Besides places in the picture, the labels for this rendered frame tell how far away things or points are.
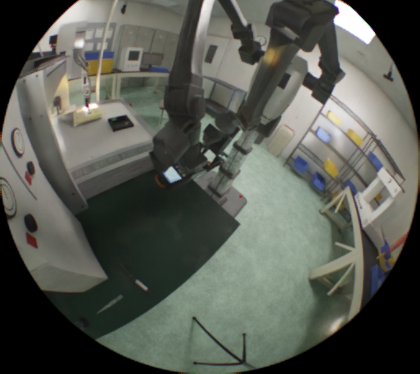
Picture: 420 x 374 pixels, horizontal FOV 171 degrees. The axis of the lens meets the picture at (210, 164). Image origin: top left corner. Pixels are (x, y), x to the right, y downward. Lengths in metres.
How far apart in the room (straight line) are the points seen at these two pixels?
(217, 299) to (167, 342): 0.57
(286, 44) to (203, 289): 1.40
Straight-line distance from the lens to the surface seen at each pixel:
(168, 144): 0.27
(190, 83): 0.28
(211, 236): 0.55
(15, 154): 0.28
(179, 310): 1.28
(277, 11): 0.33
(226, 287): 1.36
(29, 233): 0.24
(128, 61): 3.28
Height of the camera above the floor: 1.24
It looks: 39 degrees down
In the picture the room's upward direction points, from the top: 24 degrees clockwise
